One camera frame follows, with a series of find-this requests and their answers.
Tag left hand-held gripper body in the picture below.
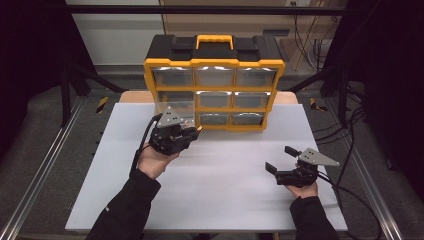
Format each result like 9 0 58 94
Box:
148 105 186 156

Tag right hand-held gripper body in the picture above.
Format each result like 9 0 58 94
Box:
275 148 341 188

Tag clear plastic drawer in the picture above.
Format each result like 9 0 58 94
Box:
153 100 197 130

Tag yellow black drawer organizer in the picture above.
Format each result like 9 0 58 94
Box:
143 34 287 132

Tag person's right hand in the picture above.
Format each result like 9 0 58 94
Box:
285 182 319 200

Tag person's left hand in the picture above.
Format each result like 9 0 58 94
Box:
137 143 181 181

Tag yellow black hazard tape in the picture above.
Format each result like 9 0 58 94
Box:
309 97 329 113
95 95 110 114

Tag wooden table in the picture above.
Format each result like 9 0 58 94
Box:
119 90 299 105

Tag grid of clear drawers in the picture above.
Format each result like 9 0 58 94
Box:
151 66 278 127

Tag black curtain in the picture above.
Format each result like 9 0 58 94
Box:
0 0 98 161
324 0 424 191

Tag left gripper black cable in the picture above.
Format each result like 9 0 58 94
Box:
129 113 164 178

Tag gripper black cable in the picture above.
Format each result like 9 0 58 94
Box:
315 171 383 240
129 113 164 178

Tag black floor cables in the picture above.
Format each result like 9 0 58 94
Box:
313 84 368 144

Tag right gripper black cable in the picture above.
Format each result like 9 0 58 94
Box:
315 171 383 240

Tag black metal frame stand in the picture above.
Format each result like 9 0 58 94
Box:
60 64 129 128
286 66 349 126

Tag aluminium floor rail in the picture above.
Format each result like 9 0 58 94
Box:
0 96 86 240
326 98 405 240

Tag yellow carry handle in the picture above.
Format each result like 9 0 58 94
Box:
195 34 235 51

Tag hanging black wall cables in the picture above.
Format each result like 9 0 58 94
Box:
292 1 334 72

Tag black horizontal frame bar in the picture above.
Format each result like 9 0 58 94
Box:
66 4 348 16

